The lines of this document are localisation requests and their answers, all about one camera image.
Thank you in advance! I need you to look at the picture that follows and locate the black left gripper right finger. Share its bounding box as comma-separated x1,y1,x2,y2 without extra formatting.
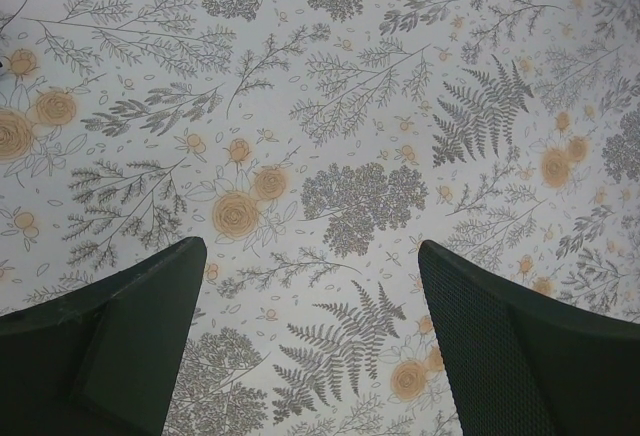
418,240,639,435

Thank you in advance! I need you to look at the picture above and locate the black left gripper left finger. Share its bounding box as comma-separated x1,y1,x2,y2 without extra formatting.
1,237,207,435

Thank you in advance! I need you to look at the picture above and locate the floral patterned table mat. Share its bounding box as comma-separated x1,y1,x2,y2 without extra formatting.
1,0,639,435

